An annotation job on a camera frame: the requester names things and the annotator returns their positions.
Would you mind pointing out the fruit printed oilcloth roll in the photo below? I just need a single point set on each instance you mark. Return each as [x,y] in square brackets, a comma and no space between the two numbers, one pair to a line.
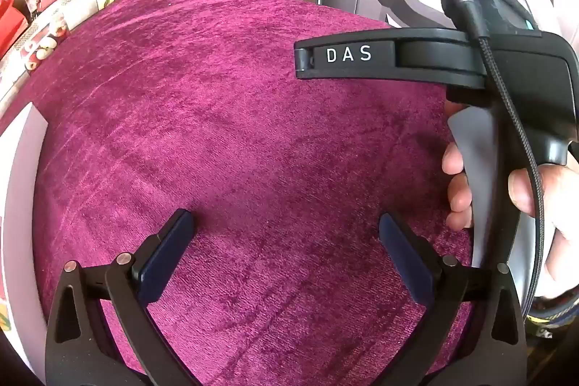
[59,19]

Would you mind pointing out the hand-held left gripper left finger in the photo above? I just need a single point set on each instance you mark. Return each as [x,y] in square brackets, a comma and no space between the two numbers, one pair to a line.
[166,261]

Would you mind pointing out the person's right hand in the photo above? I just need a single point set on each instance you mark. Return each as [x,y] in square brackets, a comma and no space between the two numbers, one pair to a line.
[563,209]

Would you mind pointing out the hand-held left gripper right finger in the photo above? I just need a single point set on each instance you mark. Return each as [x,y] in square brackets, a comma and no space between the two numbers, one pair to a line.
[403,264]

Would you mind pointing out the red tote bag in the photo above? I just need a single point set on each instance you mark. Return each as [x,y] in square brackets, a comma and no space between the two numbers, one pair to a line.
[11,22]

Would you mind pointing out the purple velvet tablecloth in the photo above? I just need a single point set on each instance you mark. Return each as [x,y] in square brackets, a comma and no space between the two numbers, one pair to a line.
[249,142]

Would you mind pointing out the white cardboard box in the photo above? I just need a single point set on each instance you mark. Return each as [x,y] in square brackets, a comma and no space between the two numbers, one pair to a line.
[20,187]

